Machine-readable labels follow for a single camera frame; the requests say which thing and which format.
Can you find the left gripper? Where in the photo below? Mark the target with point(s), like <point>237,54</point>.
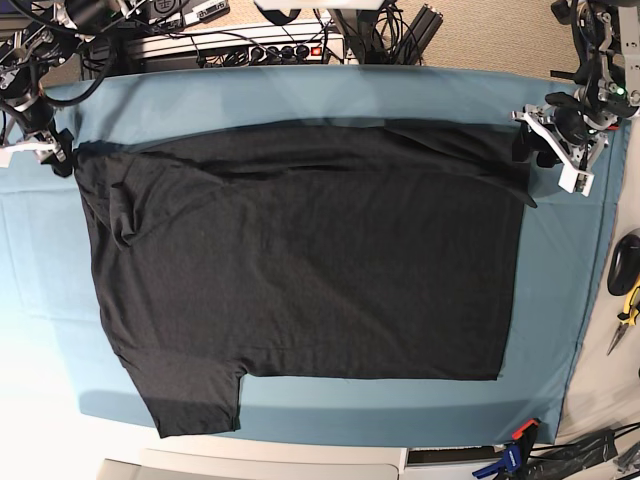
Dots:
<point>565,130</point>

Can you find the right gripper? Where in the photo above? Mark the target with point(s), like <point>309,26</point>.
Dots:
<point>30,128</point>

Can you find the dark grey T-shirt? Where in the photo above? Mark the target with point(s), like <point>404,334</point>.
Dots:
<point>316,251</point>

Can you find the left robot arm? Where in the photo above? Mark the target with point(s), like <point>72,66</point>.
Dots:
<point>596,30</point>

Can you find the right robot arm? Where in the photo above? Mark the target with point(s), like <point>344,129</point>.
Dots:
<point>57,32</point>

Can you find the black computer mouse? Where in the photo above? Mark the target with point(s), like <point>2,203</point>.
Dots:
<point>624,265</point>

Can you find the black aluminium extrusion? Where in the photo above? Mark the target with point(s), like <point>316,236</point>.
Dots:
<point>418,35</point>

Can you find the teal table cloth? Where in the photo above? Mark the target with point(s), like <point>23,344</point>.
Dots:
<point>55,357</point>

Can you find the white power strip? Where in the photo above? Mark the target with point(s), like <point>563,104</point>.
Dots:
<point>254,45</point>

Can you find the orange black clamp bottom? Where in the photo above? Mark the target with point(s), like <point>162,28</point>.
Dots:
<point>527,432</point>

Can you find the blue clamp bottom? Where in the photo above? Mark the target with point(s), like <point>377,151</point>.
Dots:
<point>509,462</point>

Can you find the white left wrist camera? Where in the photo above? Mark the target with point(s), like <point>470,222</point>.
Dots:
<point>573,180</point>

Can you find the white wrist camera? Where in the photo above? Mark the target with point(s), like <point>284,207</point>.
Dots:
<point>5,157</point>
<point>573,180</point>

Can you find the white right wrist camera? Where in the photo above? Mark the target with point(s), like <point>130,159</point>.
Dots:
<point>5,157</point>

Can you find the yellow handled pliers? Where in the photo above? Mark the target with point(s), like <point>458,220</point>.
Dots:
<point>627,318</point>

